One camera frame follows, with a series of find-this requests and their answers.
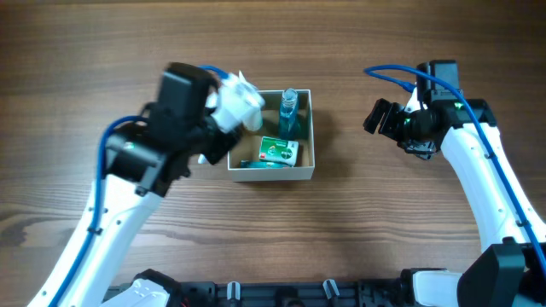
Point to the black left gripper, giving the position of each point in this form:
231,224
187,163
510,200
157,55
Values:
223,145

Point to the teal toothpaste tube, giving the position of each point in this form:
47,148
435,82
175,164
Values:
248,164

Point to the white cardboard box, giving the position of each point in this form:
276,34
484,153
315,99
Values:
250,142

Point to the white Pantene shampoo tube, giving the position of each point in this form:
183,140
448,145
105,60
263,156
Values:
254,120

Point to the blue white toothbrush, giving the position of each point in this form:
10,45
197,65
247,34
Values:
202,159

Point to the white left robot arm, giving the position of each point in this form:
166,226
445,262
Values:
130,184

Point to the green white soap box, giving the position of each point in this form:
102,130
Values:
278,151

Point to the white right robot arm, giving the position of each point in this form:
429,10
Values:
510,270

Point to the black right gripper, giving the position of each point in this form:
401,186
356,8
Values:
393,123

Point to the blue Listerine mouthwash bottle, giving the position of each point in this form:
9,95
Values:
292,125

